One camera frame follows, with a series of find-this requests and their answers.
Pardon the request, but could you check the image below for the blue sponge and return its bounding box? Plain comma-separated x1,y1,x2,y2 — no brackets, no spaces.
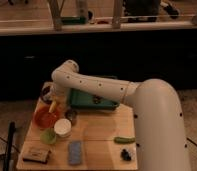
68,141,82,165

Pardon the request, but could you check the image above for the yellow banana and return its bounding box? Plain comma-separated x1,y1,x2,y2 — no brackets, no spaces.
48,101,57,113

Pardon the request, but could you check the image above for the green plastic tray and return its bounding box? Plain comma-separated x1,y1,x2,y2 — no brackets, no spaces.
67,89,119,110

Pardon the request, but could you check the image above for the brown wooden block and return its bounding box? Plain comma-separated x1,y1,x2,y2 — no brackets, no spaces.
22,147,51,164

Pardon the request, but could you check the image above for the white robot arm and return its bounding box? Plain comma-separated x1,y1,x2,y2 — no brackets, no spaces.
51,60,191,171

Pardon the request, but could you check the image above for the green pepper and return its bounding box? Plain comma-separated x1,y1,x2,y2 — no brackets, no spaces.
114,137,135,144

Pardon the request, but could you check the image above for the red bowl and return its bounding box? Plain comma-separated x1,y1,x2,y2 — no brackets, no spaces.
33,106,61,130

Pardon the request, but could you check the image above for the black pole stand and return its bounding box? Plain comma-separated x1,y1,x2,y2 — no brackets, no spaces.
3,122,16,171

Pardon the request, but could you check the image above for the white cup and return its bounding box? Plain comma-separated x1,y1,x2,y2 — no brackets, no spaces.
54,118,72,137

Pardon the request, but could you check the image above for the black cable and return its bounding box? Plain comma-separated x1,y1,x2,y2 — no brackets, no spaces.
186,137,197,154

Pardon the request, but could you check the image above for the dark grape bunch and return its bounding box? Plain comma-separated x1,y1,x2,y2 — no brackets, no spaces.
93,95,103,104

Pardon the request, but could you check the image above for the dark bowl with cloth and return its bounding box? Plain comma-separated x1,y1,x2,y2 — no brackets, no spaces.
40,86,52,105

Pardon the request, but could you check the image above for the small metal cup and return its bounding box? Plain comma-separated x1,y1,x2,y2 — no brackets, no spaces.
65,109,77,125

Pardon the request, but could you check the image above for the light green cup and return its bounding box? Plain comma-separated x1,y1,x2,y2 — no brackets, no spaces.
40,129,56,144

